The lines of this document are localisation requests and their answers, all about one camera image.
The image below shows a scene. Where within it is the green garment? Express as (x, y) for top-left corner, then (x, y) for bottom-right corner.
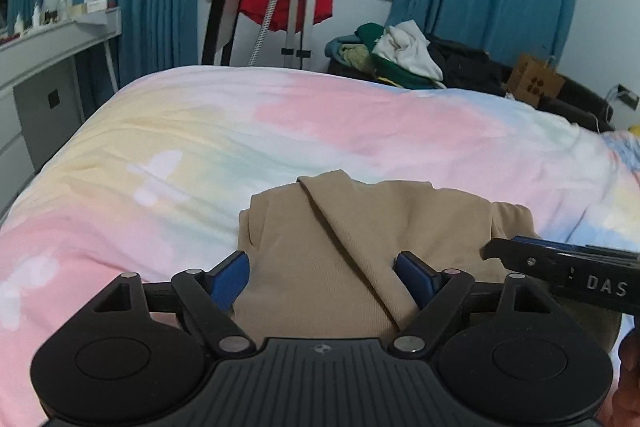
(357, 22), (441, 90)

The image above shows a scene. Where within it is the white garment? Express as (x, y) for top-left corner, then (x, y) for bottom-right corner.
(371, 19), (443, 82)

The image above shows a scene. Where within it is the black sofa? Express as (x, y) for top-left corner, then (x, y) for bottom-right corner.
(327, 52), (616, 132)

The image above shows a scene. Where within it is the tissue box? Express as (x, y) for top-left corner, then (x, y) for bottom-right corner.
(67, 0), (110, 18)

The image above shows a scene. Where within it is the tan printed t-shirt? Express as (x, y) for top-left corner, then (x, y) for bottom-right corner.
(235, 169), (623, 358)

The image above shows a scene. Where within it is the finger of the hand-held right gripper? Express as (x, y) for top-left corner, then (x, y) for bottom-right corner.
(512, 236), (640, 264)
(481, 236), (571, 283)

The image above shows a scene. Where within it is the braided steamer hose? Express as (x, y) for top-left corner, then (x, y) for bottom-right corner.
(247, 0), (293, 68)

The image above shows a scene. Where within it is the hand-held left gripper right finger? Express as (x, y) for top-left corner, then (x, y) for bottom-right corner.
(389, 251), (551, 356)

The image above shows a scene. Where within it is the person's right hand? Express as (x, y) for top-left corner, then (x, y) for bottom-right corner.
(597, 329), (640, 427)

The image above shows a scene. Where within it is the black silver folding frame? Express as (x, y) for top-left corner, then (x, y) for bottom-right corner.
(200, 0), (251, 68)

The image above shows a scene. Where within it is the white vanity dresser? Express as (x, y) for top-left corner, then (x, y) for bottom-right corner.
(0, 4), (123, 218)

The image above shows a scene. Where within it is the yellow-green garment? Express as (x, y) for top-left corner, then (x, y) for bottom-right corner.
(337, 43), (376, 72)

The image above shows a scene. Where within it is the pastel bed blanket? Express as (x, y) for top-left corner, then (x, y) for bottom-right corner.
(0, 64), (640, 427)

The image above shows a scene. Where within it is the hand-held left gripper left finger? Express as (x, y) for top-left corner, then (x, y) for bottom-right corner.
(92, 251), (257, 355)

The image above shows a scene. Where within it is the brown paper bag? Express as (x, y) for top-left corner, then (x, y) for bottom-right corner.
(506, 53), (566, 108)

